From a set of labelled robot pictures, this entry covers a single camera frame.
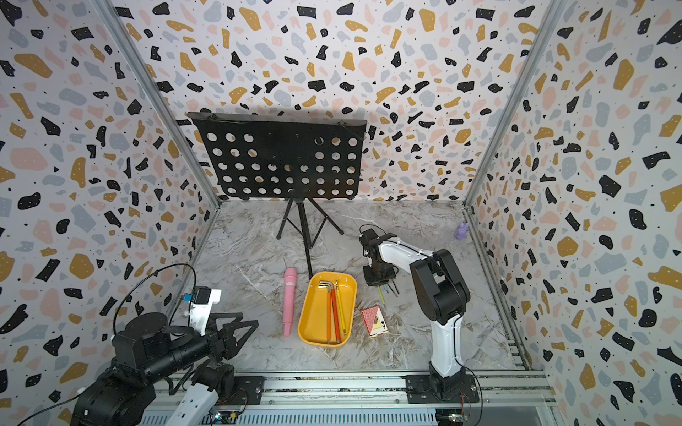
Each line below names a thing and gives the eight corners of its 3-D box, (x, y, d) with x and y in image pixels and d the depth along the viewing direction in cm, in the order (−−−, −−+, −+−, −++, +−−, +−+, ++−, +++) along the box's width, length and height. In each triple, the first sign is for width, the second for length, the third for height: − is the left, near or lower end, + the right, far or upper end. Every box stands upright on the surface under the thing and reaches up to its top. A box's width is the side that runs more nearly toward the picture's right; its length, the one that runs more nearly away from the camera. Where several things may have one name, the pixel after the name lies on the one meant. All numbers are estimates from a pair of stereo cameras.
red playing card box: (369, 339, 85) (370, 336, 84) (361, 312, 91) (361, 310, 89) (388, 333, 87) (389, 330, 85) (379, 307, 92) (379, 304, 91)
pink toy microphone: (282, 337, 85) (280, 333, 83) (286, 272, 101) (284, 268, 98) (294, 335, 86) (292, 332, 83) (296, 271, 101) (294, 267, 99)
